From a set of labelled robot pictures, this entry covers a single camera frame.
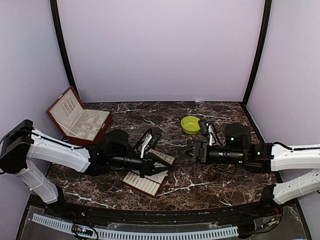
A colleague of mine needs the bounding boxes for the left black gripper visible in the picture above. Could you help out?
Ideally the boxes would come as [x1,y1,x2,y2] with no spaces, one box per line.
[109,149,172,179]

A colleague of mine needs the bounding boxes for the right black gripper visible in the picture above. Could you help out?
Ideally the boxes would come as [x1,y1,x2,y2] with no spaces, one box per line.
[177,140,245,165]

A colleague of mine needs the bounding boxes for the beige jewelry tray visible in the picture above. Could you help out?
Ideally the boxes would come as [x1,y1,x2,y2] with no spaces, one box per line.
[122,149,176,197]

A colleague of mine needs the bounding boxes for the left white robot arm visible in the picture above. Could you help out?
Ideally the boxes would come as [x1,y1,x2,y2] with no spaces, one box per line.
[0,119,172,218]

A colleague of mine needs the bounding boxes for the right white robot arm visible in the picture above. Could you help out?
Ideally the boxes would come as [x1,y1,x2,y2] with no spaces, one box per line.
[177,120,320,217]

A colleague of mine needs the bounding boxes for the brown wooden jewelry box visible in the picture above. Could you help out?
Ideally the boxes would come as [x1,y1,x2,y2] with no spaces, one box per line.
[46,86,113,146]

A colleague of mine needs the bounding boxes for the green plastic bowl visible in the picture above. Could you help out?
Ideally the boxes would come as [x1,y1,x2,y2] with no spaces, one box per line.
[180,116,201,135]

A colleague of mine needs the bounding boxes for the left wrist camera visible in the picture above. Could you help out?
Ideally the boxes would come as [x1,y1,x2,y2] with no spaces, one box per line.
[133,128,162,159]

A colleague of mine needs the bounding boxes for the white slotted cable duct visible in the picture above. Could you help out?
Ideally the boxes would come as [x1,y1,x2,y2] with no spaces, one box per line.
[31,213,239,240]

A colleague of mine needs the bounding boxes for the black front rail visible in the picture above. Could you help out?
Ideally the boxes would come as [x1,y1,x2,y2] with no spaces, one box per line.
[46,197,283,225]

